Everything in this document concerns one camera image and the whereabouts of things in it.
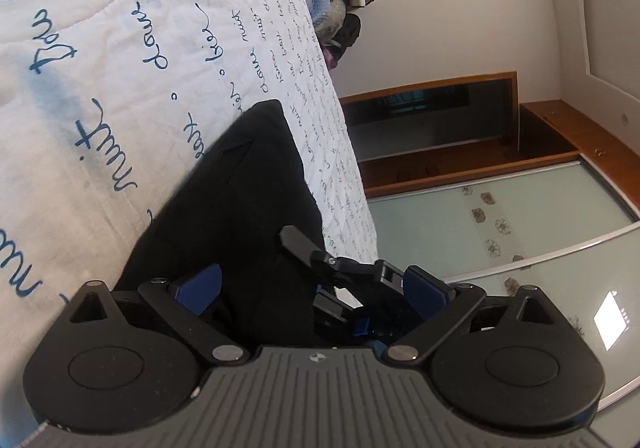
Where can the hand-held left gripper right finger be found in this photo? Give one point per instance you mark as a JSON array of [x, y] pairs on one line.
[[425, 293]]

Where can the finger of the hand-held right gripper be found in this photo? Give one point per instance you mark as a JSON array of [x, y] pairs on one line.
[[305, 248], [340, 310]]

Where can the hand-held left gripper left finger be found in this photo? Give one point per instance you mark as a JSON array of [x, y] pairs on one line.
[[197, 290]]

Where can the black pants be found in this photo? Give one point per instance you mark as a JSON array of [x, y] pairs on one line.
[[250, 188]]

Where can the frosted glass sliding door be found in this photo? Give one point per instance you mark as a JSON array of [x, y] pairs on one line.
[[425, 228], [550, 288]]

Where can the white quilted printed blanket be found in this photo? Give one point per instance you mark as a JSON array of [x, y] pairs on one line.
[[100, 53]]

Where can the wooden wardrobe frame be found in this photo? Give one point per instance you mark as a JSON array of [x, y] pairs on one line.
[[450, 170]]

